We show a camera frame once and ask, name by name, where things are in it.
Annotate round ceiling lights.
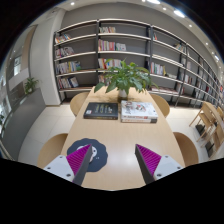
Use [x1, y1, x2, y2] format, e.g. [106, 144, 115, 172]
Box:
[69, 0, 221, 61]

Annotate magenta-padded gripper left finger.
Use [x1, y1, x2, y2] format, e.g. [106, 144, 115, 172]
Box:
[43, 143, 94, 187]

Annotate small green potted plant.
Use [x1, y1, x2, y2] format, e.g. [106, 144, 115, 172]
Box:
[23, 77, 39, 95]

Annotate dark bookshelf unit with books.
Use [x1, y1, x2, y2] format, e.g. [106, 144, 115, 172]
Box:
[53, 18, 224, 108]

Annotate dark blue round mouse pad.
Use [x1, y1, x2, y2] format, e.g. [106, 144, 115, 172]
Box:
[66, 137, 109, 173]

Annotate wooden slatted chair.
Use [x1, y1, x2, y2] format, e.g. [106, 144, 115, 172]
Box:
[189, 109, 216, 138]

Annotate white illustrated book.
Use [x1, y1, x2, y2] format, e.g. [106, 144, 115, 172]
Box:
[120, 100, 159, 124]

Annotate black hardcover book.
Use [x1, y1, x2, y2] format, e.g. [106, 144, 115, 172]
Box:
[83, 101, 120, 121]

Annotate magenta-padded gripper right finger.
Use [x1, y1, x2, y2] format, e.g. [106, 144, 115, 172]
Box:
[134, 143, 184, 185]

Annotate green potted plant white pot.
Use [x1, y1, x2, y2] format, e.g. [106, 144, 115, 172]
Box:
[93, 59, 158, 99]

